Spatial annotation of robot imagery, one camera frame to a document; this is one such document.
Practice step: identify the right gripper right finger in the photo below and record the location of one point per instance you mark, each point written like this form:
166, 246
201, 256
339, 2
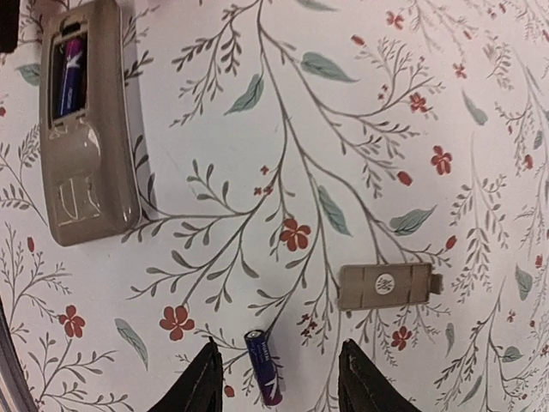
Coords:
362, 387

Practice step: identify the black battery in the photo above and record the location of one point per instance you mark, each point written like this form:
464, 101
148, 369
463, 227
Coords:
69, 98
263, 367

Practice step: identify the grey battery cover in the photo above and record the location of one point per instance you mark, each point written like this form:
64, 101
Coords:
376, 286

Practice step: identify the floral patterned table mat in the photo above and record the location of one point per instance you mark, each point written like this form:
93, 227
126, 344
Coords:
275, 142

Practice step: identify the white grey remote control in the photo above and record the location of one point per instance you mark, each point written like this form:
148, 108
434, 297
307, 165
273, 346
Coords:
87, 163

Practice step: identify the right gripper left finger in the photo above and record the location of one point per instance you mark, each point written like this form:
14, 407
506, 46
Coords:
199, 387

